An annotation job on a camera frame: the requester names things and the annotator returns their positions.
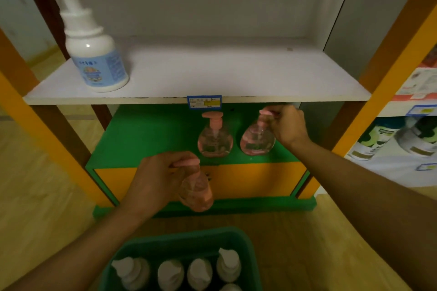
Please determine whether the person's right hand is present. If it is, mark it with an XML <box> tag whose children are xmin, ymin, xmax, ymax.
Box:
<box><xmin>259</xmin><ymin>104</ymin><xmax>312</xmax><ymax>152</ymax></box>

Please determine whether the person's left forearm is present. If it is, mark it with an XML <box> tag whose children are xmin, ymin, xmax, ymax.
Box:
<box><xmin>3</xmin><ymin>204</ymin><xmax>146</xmax><ymax>291</ymax></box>

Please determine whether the clear pink pump bottle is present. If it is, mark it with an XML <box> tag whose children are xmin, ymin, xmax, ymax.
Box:
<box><xmin>239</xmin><ymin>110</ymin><xmax>276</xmax><ymax>156</ymax></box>
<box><xmin>197</xmin><ymin>111</ymin><xmax>234</xmax><ymax>159</ymax></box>
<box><xmin>172</xmin><ymin>158</ymin><xmax>215</xmax><ymax>213</ymax></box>

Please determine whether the person's left hand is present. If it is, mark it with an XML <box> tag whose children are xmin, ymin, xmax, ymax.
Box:
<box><xmin>119</xmin><ymin>151</ymin><xmax>201</xmax><ymax>224</ymax></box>

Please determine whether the white red product box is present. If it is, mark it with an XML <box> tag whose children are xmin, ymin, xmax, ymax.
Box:
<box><xmin>392</xmin><ymin>67</ymin><xmax>437</xmax><ymax>102</ymax></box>

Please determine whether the teal plastic basket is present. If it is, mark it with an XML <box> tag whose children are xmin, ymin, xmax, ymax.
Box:
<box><xmin>99</xmin><ymin>226</ymin><xmax>264</xmax><ymax>291</ymax></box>

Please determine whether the orange framed white shelf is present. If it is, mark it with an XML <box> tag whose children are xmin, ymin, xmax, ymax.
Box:
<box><xmin>0</xmin><ymin>0</ymin><xmax>437</xmax><ymax>221</ymax></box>

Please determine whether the person's right forearm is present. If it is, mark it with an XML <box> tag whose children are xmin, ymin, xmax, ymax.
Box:
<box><xmin>290</xmin><ymin>139</ymin><xmax>437</xmax><ymax>291</ymax></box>

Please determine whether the green orange base cabinet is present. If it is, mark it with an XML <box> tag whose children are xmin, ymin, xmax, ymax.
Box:
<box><xmin>85</xmin><ymin>103</ymin><xmax>318</xmax><ymax>221</ymax></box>

